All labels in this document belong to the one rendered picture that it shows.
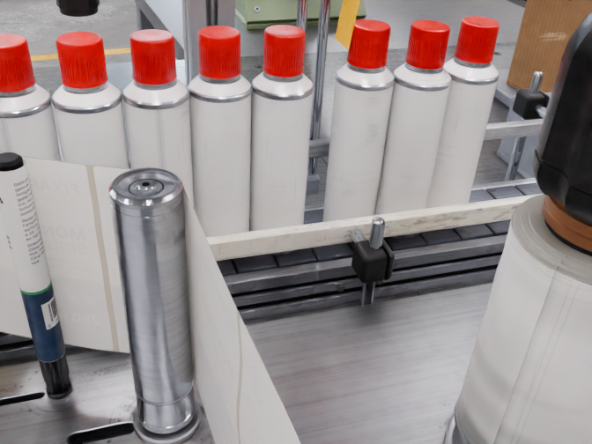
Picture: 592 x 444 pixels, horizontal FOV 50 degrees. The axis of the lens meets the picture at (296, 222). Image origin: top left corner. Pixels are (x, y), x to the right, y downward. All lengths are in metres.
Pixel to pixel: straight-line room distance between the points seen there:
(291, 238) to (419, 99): 0.17
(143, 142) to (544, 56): 0.74
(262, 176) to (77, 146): 0.16
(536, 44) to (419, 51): 0.56
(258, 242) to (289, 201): 0.05
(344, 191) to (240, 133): 0.12
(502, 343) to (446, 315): 0.20
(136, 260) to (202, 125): 0.20
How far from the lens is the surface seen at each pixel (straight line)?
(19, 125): 0.51
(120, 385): 0.49
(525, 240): 0.33
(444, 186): 0.64
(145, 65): 0.50
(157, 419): 0.43
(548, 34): 1.09
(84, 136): 0.51
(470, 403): 0.41
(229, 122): 0.52
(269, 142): 0.54
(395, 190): 0.61
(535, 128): 0.73
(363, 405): 0.47
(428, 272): 0.65
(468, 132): 0.61
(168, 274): 0.35
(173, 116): 0.51
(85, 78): 0.50
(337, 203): 0.61
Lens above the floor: 1.24
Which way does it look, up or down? 34 degrees down
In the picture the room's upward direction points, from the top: 4 degrees clockwise
